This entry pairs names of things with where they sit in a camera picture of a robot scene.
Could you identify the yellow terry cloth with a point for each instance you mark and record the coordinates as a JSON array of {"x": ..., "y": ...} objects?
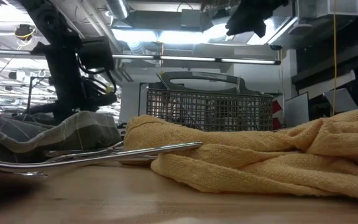
[{"x": 259, "y": 155}]

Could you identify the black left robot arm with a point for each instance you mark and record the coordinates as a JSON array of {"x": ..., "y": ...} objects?
[{"x": 61, "y": 62}]

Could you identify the grey checked cloth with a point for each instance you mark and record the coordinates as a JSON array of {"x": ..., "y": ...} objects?
[{"x": 82, "y": 133}]

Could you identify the grey ceiling box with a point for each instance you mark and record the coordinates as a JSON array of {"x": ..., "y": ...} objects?
[{"x": 191, "y": 20}]

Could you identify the white ceiling box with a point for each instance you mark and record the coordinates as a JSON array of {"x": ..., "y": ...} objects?
[{"x": 322, "y": 7}]

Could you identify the long ceiling light strip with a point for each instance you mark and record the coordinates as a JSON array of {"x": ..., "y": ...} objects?
[{"x": 185, "y": 58}]

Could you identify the black overhead rack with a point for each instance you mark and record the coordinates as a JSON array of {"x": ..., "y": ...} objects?
[{"x": 322, "y": 74}]

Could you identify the red background object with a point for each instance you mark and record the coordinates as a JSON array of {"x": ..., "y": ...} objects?
[{"x": 277, "y": 107}]

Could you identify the grey mesh cutlery basket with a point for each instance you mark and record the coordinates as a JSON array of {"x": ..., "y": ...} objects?
[{"x": 213, "y": 109}]

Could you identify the white upright panel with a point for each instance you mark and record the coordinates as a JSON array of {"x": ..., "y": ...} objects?
[{"x": 297, "y": 110}]

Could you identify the grey tilted panel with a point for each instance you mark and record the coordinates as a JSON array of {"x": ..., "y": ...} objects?
[{"x": 342, "y": 101}]

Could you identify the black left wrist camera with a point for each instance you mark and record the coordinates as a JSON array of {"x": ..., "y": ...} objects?
[{"x": 95, "y": 53}]

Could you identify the black background frame stand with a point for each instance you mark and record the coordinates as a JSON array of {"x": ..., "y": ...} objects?
[{"x": 29, "y": 96}]

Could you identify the round silver air duct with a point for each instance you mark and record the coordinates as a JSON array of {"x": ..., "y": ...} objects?
[{"x": 117, "y": 9}]

